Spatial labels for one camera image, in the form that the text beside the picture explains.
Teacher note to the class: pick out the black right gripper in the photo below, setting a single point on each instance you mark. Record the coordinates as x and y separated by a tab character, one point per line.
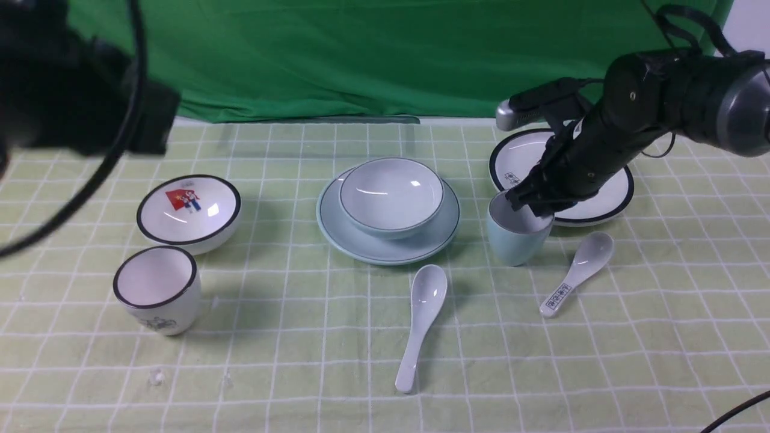
581	166

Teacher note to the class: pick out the light blue cup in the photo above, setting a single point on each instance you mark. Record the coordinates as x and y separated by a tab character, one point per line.
515	236

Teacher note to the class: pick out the plain white ceramic spoon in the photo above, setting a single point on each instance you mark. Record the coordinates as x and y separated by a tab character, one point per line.
427	297

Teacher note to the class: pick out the light blue bowl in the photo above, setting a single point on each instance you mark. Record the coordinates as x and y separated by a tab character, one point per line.
391	198

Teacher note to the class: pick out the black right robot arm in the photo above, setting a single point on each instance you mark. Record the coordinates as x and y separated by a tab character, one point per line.
719	101

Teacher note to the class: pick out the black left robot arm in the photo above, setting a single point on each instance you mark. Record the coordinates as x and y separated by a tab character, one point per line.
62	90

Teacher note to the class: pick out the white plate with black rim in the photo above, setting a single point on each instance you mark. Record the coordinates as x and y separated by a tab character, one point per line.
512	159

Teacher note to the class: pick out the light blue plate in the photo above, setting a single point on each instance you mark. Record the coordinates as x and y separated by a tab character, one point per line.
426	243

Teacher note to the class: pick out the green checked tablecloth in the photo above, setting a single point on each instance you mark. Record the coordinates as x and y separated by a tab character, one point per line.
294	336

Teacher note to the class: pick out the green backdrop cloth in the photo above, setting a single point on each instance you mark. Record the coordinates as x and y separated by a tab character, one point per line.
266	60

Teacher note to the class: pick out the white bowl with black rim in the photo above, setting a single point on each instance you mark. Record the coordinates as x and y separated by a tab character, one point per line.
197	213

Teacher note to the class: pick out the white cup with black rim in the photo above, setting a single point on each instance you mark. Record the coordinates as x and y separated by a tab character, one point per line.
161	288

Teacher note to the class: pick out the white spoon with patterned handle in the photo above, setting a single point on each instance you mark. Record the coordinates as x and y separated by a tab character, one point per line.
591	256

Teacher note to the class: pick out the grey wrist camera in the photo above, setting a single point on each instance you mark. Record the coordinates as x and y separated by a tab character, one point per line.
555	102

